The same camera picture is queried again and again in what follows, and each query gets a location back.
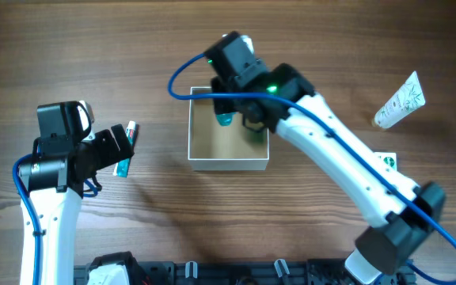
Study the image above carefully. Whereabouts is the green Dettol soap bar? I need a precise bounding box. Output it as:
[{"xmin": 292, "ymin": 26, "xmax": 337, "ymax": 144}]
[{"xmin": 374, "ymin": 152, "xmax": 397, "ymax": 170}]

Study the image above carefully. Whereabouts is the teal toothpaste tube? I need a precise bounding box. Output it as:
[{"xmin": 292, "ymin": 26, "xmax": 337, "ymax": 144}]
[{"xmin": 112, "ymin": 120, "xmax": 137, "ymax": 178}]

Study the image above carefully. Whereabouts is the white cardboard box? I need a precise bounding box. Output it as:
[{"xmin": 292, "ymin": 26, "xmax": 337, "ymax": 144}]
[{"xmin": 188, "ymin": 99, "xmax": 270, "ymax": 171}]

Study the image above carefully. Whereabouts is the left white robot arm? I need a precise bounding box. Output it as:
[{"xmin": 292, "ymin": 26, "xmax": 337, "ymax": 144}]
[{"xmin": 13, "ymin": 122, "xmax": 136, "ymax": 284}]

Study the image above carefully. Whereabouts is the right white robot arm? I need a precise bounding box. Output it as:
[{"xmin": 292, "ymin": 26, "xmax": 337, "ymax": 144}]
[{"xmin": 211, "ymin": 62, "xmax": 446, "ymax": 284}]

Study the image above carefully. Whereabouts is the blue mouthwash bottle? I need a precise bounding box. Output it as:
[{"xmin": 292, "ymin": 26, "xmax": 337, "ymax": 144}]
[{"xmin": 216, "ymin": 112, "xmax": 235, "ymax": 127}]

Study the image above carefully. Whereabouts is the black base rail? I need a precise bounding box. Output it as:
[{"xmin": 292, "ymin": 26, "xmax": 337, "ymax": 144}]
[{"xmin": 73, "ymin": 251, "xmax": 419, "ymax": 285}]

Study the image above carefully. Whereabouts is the white lotion tube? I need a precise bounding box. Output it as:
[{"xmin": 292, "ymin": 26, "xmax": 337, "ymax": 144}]
[{"xmin": 372, "ymin": 71, "xmax": 426, "ymax": 129}]

